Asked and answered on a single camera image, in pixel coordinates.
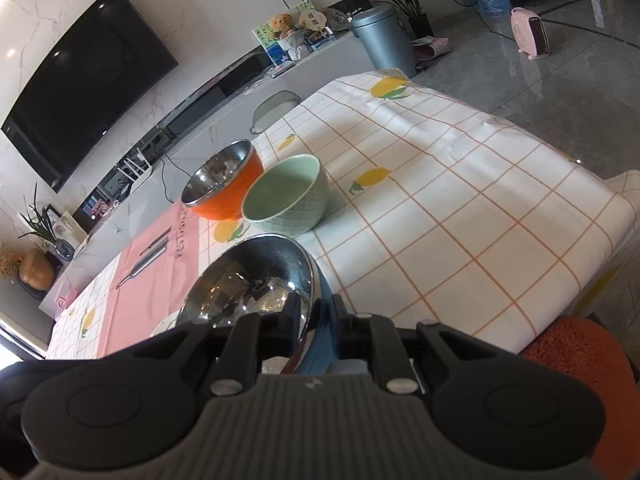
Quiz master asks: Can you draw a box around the black power cable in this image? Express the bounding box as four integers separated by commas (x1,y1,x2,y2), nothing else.
444,0,516,44

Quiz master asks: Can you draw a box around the green picture book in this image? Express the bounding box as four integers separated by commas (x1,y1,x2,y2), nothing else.
253,0,316,66

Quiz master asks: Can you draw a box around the grey trash can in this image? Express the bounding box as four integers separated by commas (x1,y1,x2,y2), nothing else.
352,3,418,77

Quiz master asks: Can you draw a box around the pink space heater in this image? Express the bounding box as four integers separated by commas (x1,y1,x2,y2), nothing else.
510,6,550,60

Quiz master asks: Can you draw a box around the grey round chair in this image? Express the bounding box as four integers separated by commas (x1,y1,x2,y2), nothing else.
250,90,302,136

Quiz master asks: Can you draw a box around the round paper fan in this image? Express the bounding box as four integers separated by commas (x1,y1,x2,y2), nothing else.
298,9,328,32

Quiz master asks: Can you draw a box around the orange steel bowl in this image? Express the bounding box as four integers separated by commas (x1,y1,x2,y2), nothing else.
181,140,264,221

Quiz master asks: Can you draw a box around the green ceramic bowl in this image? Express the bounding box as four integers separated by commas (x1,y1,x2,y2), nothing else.
241,154,330,237

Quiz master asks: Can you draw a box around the checked lemon tablecloth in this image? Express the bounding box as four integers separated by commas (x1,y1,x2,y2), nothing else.
45,68,637,361

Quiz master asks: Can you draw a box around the pink restaurant placemat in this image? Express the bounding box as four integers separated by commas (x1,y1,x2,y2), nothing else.
98,202,198,358

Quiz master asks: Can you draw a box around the brown round vase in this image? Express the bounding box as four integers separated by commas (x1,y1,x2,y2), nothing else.
20,248,55,292

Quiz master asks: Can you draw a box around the white painted ceramic plate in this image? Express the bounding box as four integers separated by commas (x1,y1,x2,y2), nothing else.
151,310,180,337

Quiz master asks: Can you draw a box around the orange fuzzy stool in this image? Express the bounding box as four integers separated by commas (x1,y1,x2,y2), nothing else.
521,316,640,479

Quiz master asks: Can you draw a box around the grey tv console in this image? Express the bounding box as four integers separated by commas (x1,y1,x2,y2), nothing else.
39,32,373,318

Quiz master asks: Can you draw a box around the blue steel bowl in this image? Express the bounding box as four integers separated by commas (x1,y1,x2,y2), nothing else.
176,234,341,375

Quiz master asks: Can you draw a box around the black wall television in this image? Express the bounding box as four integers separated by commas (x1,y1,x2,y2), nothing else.
2,0,178,192

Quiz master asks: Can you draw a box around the teddy bear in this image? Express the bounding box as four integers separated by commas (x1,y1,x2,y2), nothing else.
269,13,295,40

